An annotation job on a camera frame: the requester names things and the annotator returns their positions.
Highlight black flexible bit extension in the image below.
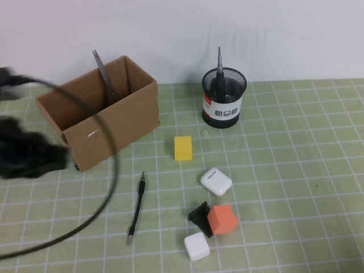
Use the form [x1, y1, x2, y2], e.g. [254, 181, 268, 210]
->
[126, 169, 147, 245]

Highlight black plastic bracket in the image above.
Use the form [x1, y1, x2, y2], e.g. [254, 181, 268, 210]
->
[187, 200, 214, 238]

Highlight black-handled precision screwdriver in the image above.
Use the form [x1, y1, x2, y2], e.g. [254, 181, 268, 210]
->
[215, 46, 227, 96]

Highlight white cube block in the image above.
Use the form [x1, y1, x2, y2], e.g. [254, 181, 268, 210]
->
[184, 230, 211, 261]

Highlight white earbuds case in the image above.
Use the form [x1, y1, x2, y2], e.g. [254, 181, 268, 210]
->
[200, 167, 233, 196]

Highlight orange foam block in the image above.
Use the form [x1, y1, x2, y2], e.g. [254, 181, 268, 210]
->
[206, 203, 239, 235]

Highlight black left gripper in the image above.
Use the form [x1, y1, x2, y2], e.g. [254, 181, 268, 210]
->
[0, 116, 72, 180]

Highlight red-handled steel scissors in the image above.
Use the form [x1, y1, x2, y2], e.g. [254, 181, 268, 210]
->
[91, 49, 117, 106]

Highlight open brown cardboard box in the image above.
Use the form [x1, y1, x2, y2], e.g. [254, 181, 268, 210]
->
[35, 55, 161, 172]

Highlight green white-checked tablecloth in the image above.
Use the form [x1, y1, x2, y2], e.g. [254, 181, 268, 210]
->
[0, 78, 364, 273]

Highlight yellow foam block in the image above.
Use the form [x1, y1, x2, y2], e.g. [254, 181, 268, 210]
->
[173, 135, 194, 162]

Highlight black camera cable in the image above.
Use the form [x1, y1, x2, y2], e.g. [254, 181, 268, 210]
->
[0, 74, 120, 260]

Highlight black mesh pen holder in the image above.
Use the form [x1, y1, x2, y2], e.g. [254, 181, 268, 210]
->
[202, 67, 248, 129]

